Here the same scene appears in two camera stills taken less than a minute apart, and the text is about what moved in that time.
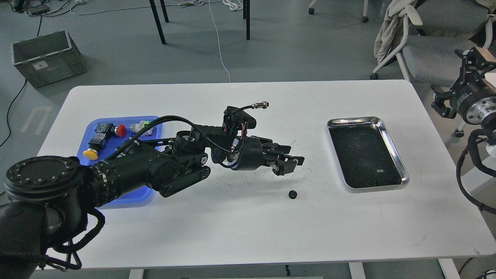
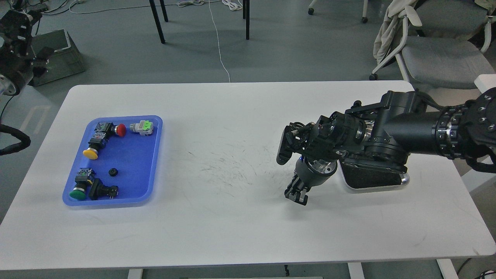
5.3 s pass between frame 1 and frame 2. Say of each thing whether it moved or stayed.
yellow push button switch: stayed
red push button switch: stayed
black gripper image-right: moved
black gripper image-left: moved
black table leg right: stayed
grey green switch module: stayed
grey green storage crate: stayed
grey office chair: moved
